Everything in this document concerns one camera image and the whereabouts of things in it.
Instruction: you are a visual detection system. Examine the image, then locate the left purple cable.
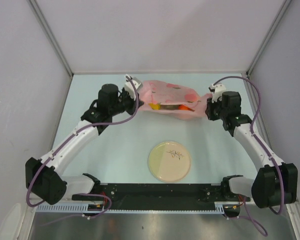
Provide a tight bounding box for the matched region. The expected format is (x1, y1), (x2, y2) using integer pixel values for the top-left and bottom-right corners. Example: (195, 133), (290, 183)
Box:
(26, 76), (141, 222)

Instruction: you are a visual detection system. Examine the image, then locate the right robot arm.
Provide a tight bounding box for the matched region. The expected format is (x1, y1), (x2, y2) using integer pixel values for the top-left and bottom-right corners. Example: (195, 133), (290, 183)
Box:
(205, 90), (298, 209)

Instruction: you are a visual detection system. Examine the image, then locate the yellow fake mango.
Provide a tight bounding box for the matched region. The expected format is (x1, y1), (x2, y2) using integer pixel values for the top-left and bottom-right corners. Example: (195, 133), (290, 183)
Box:
(148, 103), (161, 111)

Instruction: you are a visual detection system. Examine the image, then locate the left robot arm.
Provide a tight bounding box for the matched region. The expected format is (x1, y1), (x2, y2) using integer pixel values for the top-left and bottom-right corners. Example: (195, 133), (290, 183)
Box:
(25, 78), (143, 207)

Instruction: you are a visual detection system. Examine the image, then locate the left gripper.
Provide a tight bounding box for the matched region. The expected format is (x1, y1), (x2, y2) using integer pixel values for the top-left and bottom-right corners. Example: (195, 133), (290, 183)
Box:
(109, 87), (144, 116)

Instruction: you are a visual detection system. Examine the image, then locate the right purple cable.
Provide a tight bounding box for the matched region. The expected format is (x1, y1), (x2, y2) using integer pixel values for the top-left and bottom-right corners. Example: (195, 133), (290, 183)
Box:
(212, 75), (286, 237)

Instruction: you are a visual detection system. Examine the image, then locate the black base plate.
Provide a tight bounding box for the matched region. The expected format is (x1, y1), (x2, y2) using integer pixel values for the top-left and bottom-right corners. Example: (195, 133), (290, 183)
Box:
(72, 183), (251, 213)

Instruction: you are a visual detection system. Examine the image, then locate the orange fake orange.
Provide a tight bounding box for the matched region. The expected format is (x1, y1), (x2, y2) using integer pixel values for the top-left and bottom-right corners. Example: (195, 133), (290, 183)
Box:
(178, 104), (192, 111)

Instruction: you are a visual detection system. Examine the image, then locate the beige ceramic plate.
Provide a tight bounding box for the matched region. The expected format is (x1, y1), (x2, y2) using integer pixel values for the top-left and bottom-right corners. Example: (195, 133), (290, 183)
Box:
(147, 141), (192, 183)

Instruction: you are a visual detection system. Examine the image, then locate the pink plastic bag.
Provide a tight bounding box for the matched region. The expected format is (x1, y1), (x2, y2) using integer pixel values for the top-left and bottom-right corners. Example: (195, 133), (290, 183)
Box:
(139, 80), (212, 120)

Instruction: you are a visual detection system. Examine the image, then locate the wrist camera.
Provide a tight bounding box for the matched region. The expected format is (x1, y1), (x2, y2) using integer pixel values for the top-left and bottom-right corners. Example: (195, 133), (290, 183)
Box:
(208, 83), (227, 103)
(123, 74), (143, 100)

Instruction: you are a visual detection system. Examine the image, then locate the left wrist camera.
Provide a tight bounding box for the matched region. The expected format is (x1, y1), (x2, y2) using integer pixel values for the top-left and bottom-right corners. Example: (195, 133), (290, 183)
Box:
(123, 74), (143, 100)

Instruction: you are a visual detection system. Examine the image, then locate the aluminium frame rail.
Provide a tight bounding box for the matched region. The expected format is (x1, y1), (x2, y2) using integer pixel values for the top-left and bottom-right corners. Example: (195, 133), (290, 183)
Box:
(26, 183), (298, 208)

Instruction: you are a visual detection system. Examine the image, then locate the white cable duct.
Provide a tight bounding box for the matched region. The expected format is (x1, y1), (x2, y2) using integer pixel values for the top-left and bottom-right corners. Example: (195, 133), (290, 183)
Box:
(36, 203), (240, 215)

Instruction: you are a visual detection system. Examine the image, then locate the purple cable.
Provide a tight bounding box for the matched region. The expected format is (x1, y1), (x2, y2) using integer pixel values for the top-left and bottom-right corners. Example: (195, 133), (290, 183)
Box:
(26, 76), (141, 222)
(212, 75), (286, 237)

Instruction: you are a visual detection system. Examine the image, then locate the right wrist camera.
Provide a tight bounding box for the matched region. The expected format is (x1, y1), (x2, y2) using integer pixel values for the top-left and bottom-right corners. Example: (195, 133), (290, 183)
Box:
(208, 83), (227, 103)

